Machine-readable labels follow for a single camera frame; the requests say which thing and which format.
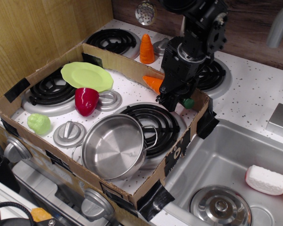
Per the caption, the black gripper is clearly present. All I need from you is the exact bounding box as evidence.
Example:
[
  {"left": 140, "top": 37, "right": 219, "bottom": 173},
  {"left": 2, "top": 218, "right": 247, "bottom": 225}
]
[{"left": 157, "top": 36, "right": 214, "bottom": 112}]

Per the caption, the orange toy carrot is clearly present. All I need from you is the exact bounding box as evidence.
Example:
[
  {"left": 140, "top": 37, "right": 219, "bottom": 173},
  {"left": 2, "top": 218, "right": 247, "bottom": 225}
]
[{"left": 142, "top": 75, "right": 195, "bottom": 109}]

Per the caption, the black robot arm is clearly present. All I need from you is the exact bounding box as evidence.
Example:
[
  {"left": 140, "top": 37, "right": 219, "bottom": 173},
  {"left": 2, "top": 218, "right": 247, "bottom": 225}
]
[{"left": 156, "top": 0, "right": 228, "bottom": 112}]

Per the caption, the orange toy carrot tip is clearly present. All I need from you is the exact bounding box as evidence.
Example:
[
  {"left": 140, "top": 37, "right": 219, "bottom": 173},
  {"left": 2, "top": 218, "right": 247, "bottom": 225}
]
[{"left": 140, "top": 34, "right": 155, "bottom": 64}]

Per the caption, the light green toy plate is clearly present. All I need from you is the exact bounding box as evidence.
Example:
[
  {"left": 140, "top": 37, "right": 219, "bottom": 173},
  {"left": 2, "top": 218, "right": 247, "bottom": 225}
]
[{"left": 61, "top": 62, "right": 114, "bottom": 92}]

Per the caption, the front right stove burner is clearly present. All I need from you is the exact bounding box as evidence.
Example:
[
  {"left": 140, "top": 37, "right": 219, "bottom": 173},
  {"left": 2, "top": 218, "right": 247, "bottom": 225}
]
[{"left": 116, "top": 102, "right": 186, "bottom": 170}]

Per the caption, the stove burner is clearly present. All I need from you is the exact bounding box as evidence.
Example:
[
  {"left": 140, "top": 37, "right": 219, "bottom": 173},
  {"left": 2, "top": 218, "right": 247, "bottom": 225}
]
[
  {"left": 192, "top": 58, "right": 233, "bottom": 100},
  {"left": 84, "top": 29, "right": 141, "bottom": 60},
  {"left": 116, "top": 102, "right": 186, "bottom": 170},
  {"left": 22, "top": 68, "right": 76, "bottom": 117}
]

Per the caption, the back right stove burner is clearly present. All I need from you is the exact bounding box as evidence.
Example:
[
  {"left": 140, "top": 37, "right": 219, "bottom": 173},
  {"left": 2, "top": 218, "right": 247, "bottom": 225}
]
[{"left": 192, "top": 58, "right": 233, "bottom": 100}]

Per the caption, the silver knob back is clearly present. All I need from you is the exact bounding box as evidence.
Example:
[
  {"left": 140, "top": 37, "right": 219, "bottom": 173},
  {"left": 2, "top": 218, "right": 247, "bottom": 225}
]
[{"left": 153, "top": 38, "right": 169, "bottom": 56}]

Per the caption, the silver knob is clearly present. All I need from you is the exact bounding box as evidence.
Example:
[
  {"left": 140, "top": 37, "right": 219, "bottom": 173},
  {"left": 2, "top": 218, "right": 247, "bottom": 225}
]
[
  {"left": 153, "top": 38, "right": 169, "bottom": 56},
  {"left": 53, "top": 121, "right": 86, "bottom": 148}
]

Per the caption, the steel pot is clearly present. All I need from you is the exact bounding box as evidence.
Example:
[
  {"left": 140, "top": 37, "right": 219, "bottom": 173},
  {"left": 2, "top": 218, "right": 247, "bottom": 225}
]
[{"left": 77, "top": 113, "right": 158, "bottom": 180}]

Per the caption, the back left stove burner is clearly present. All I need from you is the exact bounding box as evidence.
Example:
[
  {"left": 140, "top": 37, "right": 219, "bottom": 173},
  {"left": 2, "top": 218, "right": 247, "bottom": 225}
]
[{"left": 84, "top": 29, "right": 141, "bottom": 60}]

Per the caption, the steel sink basin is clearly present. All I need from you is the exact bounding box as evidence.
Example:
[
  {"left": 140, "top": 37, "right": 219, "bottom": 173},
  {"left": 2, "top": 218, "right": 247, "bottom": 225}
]
[{"left": 164, "top": 119, "right": 283, "bottom": 226}]

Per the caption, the red toy pepper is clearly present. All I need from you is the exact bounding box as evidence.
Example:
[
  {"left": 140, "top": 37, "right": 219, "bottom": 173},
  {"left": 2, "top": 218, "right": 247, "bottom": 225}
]
[{"left": 75, "top": 88, "right": 100, "bottom": 117}]

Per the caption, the hanging slotted spoon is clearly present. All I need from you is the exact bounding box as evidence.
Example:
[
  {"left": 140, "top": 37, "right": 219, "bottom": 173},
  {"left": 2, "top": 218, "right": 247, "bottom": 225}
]
[{"left": 135, "top": 0, "right": 157, "bottom": 26}]

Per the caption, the silver knob front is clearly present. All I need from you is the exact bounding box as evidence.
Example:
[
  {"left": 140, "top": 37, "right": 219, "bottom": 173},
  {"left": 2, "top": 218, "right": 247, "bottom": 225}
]
[{"left": 53, "top": 121, "right": 86, "bottom": 148}]

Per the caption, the steel pot lid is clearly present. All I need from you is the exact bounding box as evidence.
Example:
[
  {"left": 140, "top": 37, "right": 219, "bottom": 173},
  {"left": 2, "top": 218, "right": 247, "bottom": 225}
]
[{"left": 189, "top": 185, "right": 252, "bottom": 226}]

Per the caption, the front left stove burner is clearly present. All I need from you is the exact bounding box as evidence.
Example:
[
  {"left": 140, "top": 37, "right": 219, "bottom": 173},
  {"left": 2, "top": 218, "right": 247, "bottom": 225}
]
[{"left": 22, "top": 68, "right": 76, "bottom": 117}]

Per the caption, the white red toy sponge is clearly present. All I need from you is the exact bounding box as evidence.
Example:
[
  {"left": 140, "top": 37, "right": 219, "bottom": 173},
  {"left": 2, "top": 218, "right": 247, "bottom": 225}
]
[{"left": 245, "top": 165, "right": 283, "bottom": 196}]

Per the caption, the oven knob right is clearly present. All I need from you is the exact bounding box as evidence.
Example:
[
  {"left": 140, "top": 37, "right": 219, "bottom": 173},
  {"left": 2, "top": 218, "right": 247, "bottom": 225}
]
[{"left": 81, "top": 188, "right": 115, "bottom": 221}]

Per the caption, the oven knob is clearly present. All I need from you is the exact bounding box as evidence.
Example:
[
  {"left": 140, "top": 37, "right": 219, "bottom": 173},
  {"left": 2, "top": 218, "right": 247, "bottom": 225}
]
[
  {"left": 81, "top": 188, "right": 115, "bottom": 221},
  {"left": 4, "top": 136, "right": 32, "bottom": 163}
]

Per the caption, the green toy lettuce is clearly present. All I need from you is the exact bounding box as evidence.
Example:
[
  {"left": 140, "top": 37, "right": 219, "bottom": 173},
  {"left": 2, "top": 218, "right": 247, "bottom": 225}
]
[{"left": 27, "top": 113, "right": 51, "bottom": 135}]

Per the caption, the silver faucet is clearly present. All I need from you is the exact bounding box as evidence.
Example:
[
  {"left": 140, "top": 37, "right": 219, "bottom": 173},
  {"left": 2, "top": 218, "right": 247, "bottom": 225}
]
[{"left": 266, "top": 2, "right": 283, "bottom": 67}]

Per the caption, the cardboard fence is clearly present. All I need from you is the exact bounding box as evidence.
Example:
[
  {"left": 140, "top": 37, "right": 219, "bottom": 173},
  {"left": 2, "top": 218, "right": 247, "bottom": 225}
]
[{"left": 0, "top": 44, "right": 218, "bottom": 223}]

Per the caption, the oven knob left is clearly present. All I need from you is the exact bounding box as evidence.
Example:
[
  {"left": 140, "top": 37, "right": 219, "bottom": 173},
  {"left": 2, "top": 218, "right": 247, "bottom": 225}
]
[{"left": 4, "top": 136, "right": 32, "bottom": 163}]

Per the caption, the yellow toy piece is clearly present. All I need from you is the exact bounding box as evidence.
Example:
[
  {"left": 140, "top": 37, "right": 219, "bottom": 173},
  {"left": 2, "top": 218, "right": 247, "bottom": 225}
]
[{"left": 30, "top": 208, "right": 52, "bottom": 222}]

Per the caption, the silver knob ring middle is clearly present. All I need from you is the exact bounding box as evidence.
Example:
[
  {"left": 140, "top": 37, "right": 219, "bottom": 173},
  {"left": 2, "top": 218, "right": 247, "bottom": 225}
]
[{"left": 95, "top": 90, "right": 123, "bottom": 113}]

